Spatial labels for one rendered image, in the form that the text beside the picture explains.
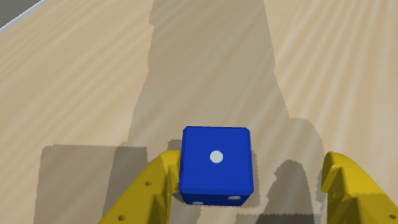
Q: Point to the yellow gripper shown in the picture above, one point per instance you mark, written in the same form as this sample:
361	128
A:
353	196

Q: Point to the blue die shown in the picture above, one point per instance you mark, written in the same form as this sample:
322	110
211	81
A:
216	166

